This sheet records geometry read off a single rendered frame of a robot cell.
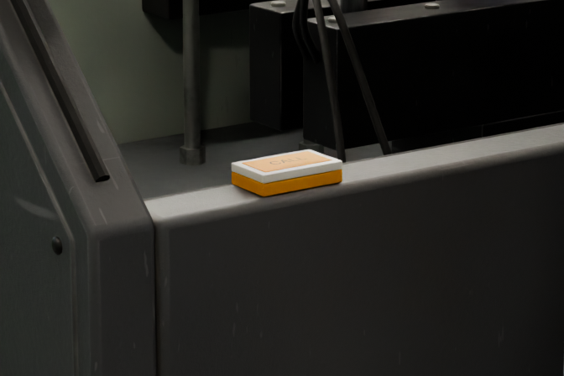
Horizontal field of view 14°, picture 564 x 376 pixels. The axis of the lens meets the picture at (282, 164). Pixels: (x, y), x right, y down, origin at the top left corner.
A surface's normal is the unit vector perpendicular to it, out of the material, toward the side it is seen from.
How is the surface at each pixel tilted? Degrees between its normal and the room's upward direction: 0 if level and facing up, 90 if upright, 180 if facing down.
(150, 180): 0
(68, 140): 43
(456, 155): 0
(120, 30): 90
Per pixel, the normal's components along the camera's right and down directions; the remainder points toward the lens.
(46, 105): 0.39, -0.56
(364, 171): 0.00, -0.97
